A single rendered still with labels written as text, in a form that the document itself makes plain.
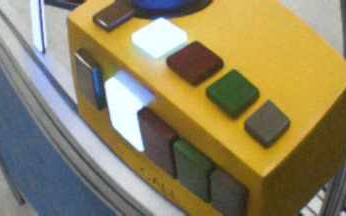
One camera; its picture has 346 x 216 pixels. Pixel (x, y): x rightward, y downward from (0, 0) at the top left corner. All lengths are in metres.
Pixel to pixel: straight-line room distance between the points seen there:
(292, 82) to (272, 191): 0.05
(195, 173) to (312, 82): 0.07
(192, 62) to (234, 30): 0.04
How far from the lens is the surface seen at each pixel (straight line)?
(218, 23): 0.39
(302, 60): 0.38
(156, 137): 0.37
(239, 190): 0.34
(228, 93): 0.35
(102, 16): 0.40
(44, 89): 0.68
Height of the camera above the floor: 1.34
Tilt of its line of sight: 48 degrees down
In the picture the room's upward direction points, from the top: 8 degrees counter-clockwise
